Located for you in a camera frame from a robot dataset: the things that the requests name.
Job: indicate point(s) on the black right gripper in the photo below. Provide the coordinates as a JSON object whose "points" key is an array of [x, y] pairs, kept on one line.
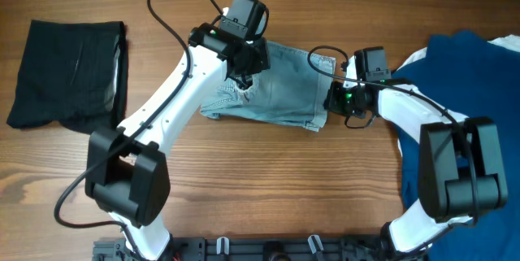
{"points": [[333, 100]]}

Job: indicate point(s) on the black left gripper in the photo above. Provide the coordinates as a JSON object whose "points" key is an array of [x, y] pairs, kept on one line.
{"points": [[262, 59]]}

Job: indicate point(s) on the light blue denim shorts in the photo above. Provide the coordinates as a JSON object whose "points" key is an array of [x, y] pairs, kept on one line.
{"points": [[291, 92]]}

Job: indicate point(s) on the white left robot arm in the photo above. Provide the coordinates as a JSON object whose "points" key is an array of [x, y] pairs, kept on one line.
{"points": [[127, 173]]}

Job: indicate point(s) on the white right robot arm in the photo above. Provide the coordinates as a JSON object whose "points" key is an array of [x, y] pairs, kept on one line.
{"points": [[461, 174]]}

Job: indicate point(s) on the dark blue garment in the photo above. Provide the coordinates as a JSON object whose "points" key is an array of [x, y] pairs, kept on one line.
{"points": [[466, 74]]}

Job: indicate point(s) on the black folded garment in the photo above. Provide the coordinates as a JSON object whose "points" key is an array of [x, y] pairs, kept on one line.
{"points": [[73, 74]]}

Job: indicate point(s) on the white garment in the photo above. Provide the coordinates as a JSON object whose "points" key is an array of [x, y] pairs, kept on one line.
{"points": [[510, 42]]}

